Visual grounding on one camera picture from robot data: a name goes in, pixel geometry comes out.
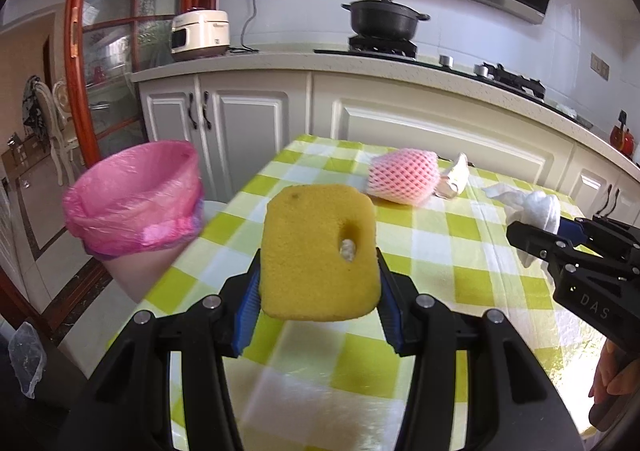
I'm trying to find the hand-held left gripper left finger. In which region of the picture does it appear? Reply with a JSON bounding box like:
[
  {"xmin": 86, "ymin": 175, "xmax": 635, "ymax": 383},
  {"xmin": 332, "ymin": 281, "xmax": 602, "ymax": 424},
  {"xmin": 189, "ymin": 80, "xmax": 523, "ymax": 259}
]
[{"xmin": 56, "ymin": 250, "xmax": 265, "ymax": 451}]

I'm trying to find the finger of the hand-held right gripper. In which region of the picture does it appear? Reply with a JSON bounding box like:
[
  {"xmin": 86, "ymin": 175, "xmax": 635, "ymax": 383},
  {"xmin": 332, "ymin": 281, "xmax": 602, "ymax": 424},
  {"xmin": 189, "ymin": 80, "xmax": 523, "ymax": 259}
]
[
  {"xmin": 559, "ymin": 215, "xmax": 640, "ymax": 254},
  {"xmin": 505, "ymin": 222, "xmax": 568, "ymax": 264}
]

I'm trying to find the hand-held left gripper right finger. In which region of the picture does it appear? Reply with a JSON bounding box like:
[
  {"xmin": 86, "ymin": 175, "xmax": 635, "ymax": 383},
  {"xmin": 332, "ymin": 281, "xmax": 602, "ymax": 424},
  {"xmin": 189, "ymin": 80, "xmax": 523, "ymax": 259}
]
[{"xmin": 376, "ymin": 250, "xmax": 587, "ymax": 451}]

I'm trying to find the white paper towel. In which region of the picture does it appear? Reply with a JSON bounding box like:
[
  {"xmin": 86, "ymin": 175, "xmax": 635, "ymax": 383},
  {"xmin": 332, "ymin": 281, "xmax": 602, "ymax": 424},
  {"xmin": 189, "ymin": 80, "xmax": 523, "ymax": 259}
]
[{"xmin": 481, "ymin": 183, "xmax": 562, "ymax": 268}]

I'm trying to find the yellow sponge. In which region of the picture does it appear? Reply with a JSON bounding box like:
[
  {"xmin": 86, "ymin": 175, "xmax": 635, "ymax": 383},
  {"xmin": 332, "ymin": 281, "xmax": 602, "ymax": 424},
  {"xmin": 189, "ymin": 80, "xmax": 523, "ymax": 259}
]
[{"xmin": 260, "ymin": 184, "xmax": 382, "ymax": 323}]

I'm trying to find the white trash bin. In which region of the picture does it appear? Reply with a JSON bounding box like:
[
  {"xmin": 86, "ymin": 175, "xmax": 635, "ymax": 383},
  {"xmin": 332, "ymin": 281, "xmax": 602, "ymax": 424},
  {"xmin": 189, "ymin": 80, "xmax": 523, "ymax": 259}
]
[{"xmin": 101, "ymin": 200, "xmax": 227, "ymax": 304}]

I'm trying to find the pink trash bag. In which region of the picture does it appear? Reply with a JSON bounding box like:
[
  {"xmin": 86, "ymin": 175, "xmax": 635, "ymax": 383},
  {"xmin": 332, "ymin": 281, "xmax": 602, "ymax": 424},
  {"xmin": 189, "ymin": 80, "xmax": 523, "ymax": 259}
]
[{"xmin": 62, "ymin": 140, "xmax": 205, "ymax": 260}]

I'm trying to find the person's right hand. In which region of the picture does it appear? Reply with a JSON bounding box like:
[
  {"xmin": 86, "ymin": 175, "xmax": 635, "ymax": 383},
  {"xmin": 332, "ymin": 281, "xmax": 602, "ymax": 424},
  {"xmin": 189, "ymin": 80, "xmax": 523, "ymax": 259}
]
[{"xmin": 594, "ymin": 340, "xmax": 640, "ymax": 413}]

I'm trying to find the green checked tablecloth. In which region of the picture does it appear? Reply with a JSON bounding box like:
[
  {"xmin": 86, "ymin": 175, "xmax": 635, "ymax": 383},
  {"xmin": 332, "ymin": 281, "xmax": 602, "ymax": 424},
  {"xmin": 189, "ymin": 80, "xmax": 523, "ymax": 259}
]
[{"xmin": 86, "ymin": 133, "xmax": 640, "ymax": 451}]

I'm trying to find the red kettle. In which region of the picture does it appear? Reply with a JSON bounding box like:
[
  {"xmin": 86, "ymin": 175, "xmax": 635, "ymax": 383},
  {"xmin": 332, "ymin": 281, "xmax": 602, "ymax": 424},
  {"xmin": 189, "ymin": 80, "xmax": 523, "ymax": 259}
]
[{"xmin": 608, "ymin": 110, "xmax": 637, "ymax": 155}]

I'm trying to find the printed paper wrapper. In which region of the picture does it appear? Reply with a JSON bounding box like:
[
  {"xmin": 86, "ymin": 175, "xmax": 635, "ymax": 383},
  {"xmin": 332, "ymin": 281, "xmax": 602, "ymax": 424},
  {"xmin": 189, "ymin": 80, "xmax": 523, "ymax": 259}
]
[{"xmin": 433, "ymin": 153, "xmax": 471, "ymax": 200}]

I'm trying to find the large pink foam fruit net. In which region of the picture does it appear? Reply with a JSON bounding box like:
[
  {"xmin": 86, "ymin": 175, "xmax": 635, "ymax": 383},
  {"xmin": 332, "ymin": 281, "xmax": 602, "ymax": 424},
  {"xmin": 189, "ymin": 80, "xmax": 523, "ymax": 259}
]
[{"xmin": 368, "ymin": 148, "xmax": 442, "ymax": 206}]

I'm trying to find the white kitchen cabinet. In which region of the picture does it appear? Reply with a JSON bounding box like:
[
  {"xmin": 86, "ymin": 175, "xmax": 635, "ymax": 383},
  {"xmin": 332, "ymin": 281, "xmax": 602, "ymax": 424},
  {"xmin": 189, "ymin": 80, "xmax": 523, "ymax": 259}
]
[{"xmin": 131, "ymin": 42, "xmax": 640, "ymax": 232}]

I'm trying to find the clear plastic bag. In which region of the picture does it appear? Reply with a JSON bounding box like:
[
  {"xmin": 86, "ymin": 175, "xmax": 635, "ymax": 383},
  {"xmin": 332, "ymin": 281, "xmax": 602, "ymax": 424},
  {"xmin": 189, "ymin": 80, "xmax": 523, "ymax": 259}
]
[{"xmin": 7, "ymin": 321, "xmax": 47, "ymax": 400}]

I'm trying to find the black gas stove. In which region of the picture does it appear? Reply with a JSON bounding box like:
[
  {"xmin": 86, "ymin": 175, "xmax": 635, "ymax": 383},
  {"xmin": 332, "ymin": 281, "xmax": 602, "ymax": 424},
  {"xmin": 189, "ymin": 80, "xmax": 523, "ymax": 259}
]
[{"xmin": 313, "ymin": 35, "xmax": 597, "ymax": 122}]

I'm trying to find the white ornate chair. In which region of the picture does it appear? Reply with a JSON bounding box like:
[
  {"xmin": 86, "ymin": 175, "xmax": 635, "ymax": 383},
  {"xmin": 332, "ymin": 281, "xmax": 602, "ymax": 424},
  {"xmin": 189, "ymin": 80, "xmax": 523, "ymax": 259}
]
[{"xmin": 22, "ymin": 79, "xmax": 85, "ymax": 186}]

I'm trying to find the black cooking pot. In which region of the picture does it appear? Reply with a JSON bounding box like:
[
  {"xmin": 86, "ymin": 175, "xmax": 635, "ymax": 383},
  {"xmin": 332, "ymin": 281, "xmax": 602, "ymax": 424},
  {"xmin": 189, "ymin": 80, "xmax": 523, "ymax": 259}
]
[{"xmin": 341, "ymin": 0, "xmax": 431, "ymax": 40}]

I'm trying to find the white rice cooker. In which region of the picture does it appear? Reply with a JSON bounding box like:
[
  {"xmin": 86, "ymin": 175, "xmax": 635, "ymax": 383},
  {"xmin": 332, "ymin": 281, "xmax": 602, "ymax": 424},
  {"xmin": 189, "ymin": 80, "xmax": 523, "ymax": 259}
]
[{"xmin": 170, "ymin": 9, "xmax": 231, "ymax": 63}]

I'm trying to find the wooden framed glass door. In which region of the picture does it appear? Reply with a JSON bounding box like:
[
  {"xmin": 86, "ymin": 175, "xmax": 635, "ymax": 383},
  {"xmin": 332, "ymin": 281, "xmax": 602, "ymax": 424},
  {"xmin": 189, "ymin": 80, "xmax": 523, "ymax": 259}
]
[{"xmin": 64, "ymin": 0, "xmax": 222, "ymax": 170}]

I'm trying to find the dark patterned cloth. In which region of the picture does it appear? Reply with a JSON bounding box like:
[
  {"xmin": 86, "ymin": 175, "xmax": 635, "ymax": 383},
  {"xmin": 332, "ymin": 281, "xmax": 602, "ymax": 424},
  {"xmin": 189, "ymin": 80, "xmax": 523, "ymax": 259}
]
[{"xmin": 21, "ymin": 75, "xmax": 51, "ymax": 146}]

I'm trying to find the small wall socket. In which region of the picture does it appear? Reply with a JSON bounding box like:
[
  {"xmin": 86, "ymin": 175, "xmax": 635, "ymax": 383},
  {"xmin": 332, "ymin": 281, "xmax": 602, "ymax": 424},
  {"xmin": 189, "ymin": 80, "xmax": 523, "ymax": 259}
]
[{"xmin": 589, "ymin": 52, "xmax": 610, "ymax": 80}]

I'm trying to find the black power cable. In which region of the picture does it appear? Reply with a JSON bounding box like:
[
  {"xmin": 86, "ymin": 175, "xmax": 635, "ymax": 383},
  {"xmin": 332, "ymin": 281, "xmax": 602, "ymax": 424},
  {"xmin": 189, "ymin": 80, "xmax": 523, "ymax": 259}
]
[{"xmin": 227, "ymin": 0, "xmax": 262, "ymax": 54}]

